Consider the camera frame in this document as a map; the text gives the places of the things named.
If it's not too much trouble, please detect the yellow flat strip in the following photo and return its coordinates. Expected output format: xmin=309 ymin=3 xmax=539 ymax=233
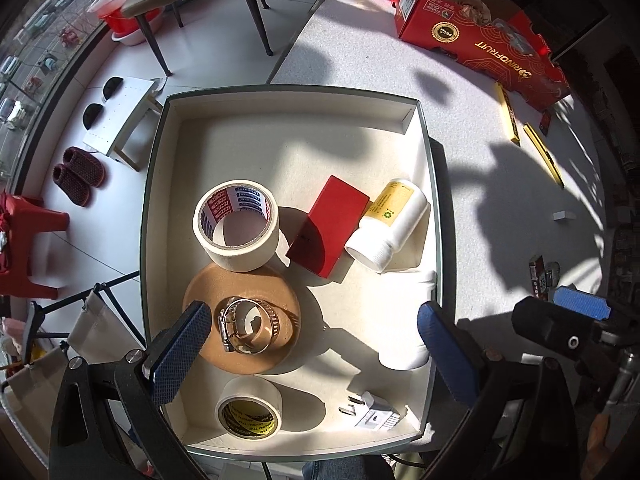
xmin=494 ymin=81 xmax=522 ymax=147

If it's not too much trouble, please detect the metal hose clamp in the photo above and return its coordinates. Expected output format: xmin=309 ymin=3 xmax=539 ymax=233
xmin=217 ymin=297 xmax=283 ymax=356

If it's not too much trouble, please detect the red plastic stool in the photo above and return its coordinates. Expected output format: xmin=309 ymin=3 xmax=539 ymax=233
xmin=0 ymin=191 xmax=71 ymax=301

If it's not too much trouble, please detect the white low stool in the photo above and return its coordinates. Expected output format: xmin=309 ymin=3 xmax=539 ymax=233
xmin=81 ymin=76 xmax=168 ymax=173

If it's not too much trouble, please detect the person's leg in jeans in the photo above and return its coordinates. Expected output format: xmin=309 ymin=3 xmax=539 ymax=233
xmin=300 ymin=457 xmax=396 ymax=480

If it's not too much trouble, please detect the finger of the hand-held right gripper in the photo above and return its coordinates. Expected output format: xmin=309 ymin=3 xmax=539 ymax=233
xmin=511 ymin=296 xmax=599 ymax=361
xmin=552 ymin=285 xmax=612 ymax=321

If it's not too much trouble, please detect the yellow utility knife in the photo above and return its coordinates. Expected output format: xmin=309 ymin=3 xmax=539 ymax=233
xmin=522 ymin=122 xmax=566 ymax=190

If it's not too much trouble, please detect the white bottle yellow label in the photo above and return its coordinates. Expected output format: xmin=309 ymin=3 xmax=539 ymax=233
xmin=344 ymin=178 xmax=431 ymax=274

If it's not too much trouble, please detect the white shallow tray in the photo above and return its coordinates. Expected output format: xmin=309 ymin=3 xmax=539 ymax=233
xmin=140 ymin=85 xmax=443 ymax=463

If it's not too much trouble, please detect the black folding stand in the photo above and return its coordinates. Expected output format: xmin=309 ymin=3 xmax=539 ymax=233
xmin=20 ymin=270 xmax=146 ymax=391

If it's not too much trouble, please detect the white fabric panel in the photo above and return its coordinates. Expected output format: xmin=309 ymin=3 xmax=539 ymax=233
xmin=65 ymin=287 xmax=133 ymax=361

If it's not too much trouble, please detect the brown tape roll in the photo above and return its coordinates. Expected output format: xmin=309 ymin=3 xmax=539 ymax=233
xmin=182 ymin=262 xmax=302 ymax=376

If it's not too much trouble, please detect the red cigarette box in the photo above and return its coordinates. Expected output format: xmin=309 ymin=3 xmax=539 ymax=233
xmin=286 ymin=175 xmax=371 ymax=281

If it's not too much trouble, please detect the small tape roll yellow core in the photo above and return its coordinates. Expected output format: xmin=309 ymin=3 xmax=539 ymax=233
xmin=215 ymin=376 xmax=283 ymax=441

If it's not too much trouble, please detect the dark red slipper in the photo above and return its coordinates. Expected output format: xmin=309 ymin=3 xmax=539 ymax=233
xmin=62 ymin=146 xmax=107 ymax=188
xmin=51 ymin=162 xmax=93 ymax=207

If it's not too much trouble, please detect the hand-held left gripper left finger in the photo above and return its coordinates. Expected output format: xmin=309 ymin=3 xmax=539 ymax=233
xmin=47 ymin=300 xmax=213 ymax=480

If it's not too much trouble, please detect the small dark red box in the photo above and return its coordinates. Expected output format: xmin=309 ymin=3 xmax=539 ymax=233
xmin=528 ymin=255 xmax=551 ymax=301

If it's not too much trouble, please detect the white power plug adapter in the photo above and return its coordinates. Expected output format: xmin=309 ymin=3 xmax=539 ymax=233
xmin=340 ymin=391 xmax=405 ymax=431

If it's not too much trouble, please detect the masking tape roll blue print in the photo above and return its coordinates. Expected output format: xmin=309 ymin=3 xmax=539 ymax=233
xmin=192 ymin=180 xmax=281 ymax=273

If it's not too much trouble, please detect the red cardboard fruit box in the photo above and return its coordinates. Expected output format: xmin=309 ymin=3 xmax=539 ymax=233
xmin=384 ymin=0 xmax=573 ymax=113

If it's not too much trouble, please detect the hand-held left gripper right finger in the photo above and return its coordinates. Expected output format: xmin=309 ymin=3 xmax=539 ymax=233
xmin=416 ymin=300 xmax=581 ymax=480

